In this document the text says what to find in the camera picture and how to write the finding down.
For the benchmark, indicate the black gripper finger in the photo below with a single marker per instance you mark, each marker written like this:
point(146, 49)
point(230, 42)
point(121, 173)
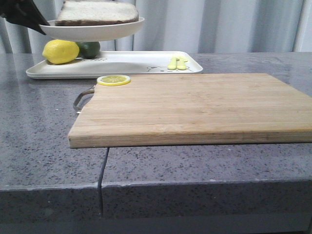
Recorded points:
point(24, 13)

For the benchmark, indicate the white bread slice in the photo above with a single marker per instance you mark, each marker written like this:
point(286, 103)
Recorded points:
point(96, 12)

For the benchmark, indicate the white round plate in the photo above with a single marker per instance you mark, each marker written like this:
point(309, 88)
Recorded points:
point(92, 33)

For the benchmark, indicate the white rectangular tray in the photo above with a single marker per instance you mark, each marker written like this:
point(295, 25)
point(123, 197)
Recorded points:
point(113, 62)

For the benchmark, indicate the green lime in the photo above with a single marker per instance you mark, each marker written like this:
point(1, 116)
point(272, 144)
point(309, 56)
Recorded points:
point(88, 50)

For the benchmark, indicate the yellow lemon slice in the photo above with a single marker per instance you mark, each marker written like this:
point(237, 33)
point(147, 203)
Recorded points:
point(113, 80)

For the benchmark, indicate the yellow plastic fork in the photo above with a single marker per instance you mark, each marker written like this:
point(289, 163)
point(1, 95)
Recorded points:
point(172, 65)

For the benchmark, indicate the yellow plastic knife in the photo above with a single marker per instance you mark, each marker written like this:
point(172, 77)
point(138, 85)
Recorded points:
point(181, 63)

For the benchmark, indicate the wooden cutting board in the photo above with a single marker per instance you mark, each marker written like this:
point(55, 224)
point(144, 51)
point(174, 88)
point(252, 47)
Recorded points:
point(194, 109)

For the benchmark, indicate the grey curtain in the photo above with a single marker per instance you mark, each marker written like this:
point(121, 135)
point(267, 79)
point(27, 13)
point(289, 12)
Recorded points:
point(220, 26)

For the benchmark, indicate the metal cutting board handle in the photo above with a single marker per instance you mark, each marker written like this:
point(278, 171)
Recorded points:
point(80, 96)

